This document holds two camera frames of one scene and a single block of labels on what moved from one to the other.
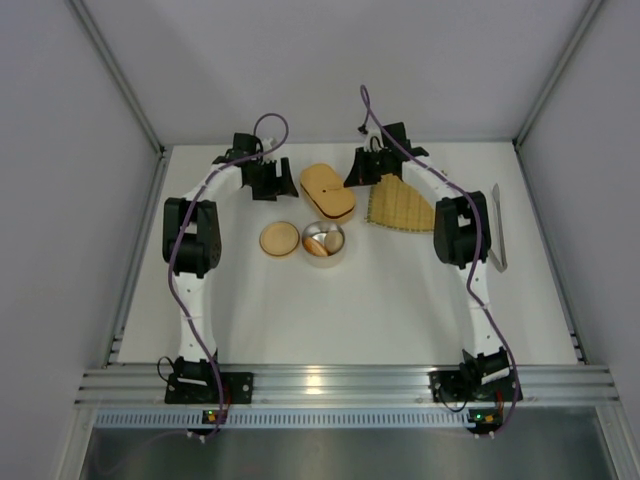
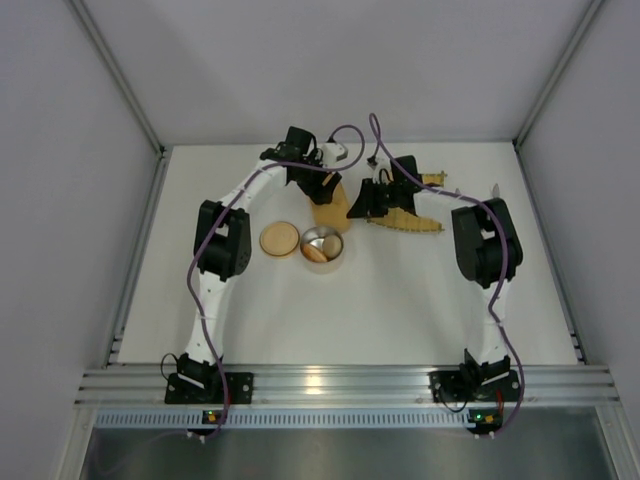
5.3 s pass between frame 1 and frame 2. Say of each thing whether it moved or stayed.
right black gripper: moved
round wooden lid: stayed
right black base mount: stayed
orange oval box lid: moved
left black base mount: stayed
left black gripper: moved
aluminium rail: stayed
